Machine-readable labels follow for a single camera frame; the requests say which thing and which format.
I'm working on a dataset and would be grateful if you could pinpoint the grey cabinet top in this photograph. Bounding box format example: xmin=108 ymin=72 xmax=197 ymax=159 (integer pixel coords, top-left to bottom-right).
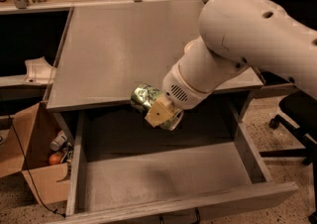
xmin=46 ymin=0 xmax=264 ymax=113

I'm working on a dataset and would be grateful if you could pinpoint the black cable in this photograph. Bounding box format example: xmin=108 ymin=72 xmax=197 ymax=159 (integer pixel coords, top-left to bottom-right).
xmin=0 ymin=95 xmax=67 ymax=219

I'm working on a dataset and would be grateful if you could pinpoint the green soda can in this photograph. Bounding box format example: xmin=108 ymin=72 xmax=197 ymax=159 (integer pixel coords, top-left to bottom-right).
xmin=131 ymin=83 xmax=184 ymax=131

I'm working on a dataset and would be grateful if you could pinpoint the white plastic bottle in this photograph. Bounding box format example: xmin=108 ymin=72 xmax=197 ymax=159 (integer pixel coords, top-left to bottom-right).
xmin=50 ymin=131 xmax=67 ymax=152

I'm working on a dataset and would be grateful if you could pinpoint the orange fruit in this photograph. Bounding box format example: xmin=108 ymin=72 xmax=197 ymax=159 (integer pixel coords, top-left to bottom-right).
xmin=49 ymin=152 xmax=62 ymax=166

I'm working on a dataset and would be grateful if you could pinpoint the black office chair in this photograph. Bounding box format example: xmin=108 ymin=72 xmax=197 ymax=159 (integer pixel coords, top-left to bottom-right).
xmin=261 ymin=91 xmax=317 ymax=224

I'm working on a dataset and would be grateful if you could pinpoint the white paper bowl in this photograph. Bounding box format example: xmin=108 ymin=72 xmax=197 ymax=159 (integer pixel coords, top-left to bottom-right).
xmin=184 ymin=39 xmax=200 ymax=54

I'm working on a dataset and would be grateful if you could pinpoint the open grey wooden drawer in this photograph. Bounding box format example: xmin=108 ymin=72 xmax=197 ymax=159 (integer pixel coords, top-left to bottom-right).
xmin=66 ymin=96 xmax=297 ymax=224

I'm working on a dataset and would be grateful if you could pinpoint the brown cardboard box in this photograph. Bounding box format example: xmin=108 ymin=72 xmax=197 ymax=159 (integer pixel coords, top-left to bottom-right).
xmin=0 ymin=102 xmax=70 ymax=204

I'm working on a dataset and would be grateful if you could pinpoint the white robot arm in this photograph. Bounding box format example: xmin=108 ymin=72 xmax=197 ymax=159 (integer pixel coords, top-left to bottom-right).
xmin=146 ymin=0 xmax=317 ymax=129

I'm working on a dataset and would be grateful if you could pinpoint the black drawer handle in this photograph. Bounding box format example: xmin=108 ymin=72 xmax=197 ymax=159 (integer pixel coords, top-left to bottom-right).
xmin=158 ymin=208 xmax=201 ymax=224

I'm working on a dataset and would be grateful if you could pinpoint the white curved bracket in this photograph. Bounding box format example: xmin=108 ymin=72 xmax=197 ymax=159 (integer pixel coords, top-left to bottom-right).
xmin=23 ymin=56 xmax=56 ymax=85

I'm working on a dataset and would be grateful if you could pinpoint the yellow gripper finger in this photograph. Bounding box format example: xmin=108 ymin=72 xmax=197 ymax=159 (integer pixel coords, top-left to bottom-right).
xmin=146 ymin=94 xmax=175 ymax=127

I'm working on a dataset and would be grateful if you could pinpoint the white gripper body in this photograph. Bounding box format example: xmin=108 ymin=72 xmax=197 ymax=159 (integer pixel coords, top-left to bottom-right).
xmin=162 ymin=62 xmax=215 ymax=110

